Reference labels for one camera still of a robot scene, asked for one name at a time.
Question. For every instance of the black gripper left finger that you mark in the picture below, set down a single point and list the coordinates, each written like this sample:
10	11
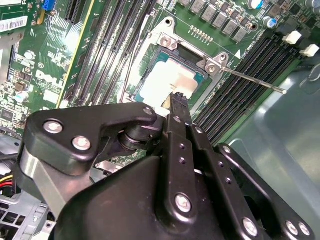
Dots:
75	120

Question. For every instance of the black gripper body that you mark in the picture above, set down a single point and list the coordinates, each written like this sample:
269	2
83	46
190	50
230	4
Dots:
112	212

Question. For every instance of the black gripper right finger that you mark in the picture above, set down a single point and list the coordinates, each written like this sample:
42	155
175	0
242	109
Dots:
211	160

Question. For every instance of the metal locking lever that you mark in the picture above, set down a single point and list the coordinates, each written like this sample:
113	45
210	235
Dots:
250	79
127	75

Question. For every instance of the silver CPU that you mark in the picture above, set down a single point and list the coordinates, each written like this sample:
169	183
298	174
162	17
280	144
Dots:
165	80

